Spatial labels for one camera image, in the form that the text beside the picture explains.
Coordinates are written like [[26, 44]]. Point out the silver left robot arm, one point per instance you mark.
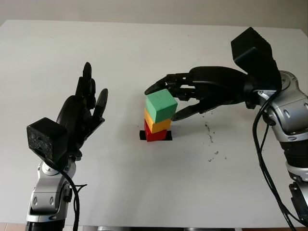
[[45, 197]]

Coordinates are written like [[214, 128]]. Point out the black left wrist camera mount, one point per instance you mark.
[[47, 139]]

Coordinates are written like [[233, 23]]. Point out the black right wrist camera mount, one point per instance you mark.
[[255, 55]]

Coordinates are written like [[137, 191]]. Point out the yellow wooden block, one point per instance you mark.
[[160, 126]]

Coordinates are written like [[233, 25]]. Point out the black tape strip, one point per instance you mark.
[[141, 135]]

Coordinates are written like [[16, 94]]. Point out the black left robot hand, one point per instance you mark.
[[73, 118]]

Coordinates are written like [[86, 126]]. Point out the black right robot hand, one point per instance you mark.
[[216, 84]]

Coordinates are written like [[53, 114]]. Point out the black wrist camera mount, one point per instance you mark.
[[47, 139], [255, 55]]

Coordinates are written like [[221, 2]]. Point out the red wooden block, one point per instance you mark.
[[156, 136]]

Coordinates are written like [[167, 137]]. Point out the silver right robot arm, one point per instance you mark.
[[291, 113]]

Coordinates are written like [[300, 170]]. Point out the green wooden block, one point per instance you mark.
[[161, 104]]

